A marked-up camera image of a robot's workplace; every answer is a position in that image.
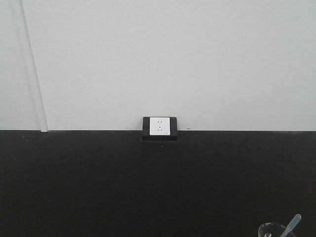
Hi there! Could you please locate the black socket mounting box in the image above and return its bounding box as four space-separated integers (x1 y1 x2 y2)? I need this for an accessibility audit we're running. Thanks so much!
142 117 178 142

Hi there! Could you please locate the clear glass beaker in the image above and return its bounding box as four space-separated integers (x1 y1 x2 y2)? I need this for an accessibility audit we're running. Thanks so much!
258 222 286 237

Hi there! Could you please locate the clear plastic pipette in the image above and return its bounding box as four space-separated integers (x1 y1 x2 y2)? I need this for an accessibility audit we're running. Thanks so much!
280 214 302 237

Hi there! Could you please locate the white wall power socket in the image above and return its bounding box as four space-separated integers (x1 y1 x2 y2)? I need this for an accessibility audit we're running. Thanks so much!
149 117 170 136

